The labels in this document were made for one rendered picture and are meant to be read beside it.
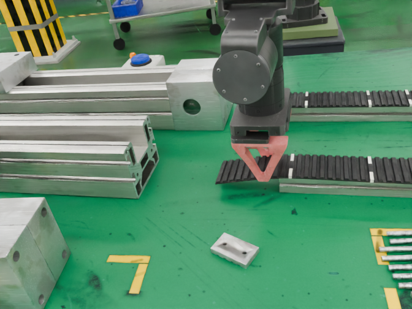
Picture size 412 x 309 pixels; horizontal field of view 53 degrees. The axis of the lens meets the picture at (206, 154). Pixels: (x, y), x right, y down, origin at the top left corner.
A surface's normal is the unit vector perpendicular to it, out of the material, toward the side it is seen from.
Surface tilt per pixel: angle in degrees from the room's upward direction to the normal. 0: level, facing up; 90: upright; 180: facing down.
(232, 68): 89
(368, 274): 0
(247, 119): 1
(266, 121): 1
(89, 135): 90
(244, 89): 89
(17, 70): 90
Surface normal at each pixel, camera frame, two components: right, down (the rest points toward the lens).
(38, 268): 0.98, -0.04
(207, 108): -0.22, 0.58
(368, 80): -0.14, -0.82
